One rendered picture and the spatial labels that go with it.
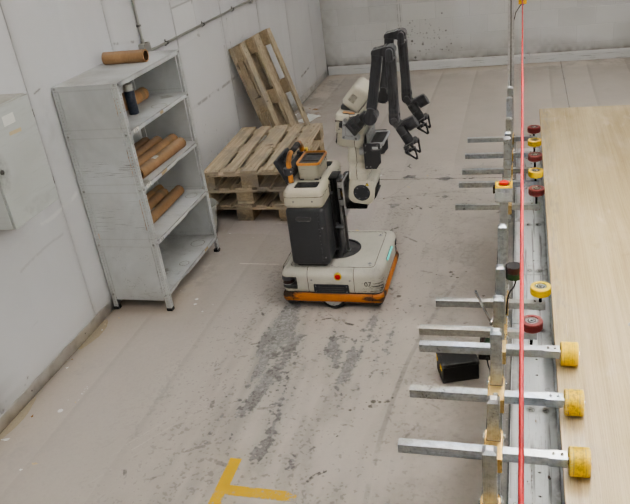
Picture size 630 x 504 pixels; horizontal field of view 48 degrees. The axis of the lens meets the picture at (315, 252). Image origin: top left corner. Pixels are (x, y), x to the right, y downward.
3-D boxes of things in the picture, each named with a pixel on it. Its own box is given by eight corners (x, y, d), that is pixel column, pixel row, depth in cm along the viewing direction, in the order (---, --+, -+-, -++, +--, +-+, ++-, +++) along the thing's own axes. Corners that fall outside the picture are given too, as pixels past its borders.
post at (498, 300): (493, 412, 258) (492, 299, 236) (494, 406, 261) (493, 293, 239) (503, 413, 257) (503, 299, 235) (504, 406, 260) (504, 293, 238)
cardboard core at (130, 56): (100, 53, 462) (141, 50, 454) (106, 51, 469) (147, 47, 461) (103, 66, 466) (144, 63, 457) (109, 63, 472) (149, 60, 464)
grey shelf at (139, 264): (114, 309, 493) (49, 88, 423) (169, 249, 569) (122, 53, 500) (172, 311, 481) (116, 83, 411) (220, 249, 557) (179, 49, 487)
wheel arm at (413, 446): (397, 453, 206) (397, 444, 205) (399, 444, 209) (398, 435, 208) (581, 469, 193) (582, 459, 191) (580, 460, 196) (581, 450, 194)
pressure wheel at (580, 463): (569, 448, 191) (567, 443, 199) (569, 479, 190) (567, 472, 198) (593, 450, 189) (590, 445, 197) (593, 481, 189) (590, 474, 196)
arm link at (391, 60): (386, 44, 386) (383, 49, 377) (397, 43, 384) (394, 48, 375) (391, 121, 406) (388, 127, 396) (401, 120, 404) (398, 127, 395)
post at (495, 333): (491, 453, 235) (489, 332, 213) (491, 446, 238) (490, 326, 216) (502, 454, 234) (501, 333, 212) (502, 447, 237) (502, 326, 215)
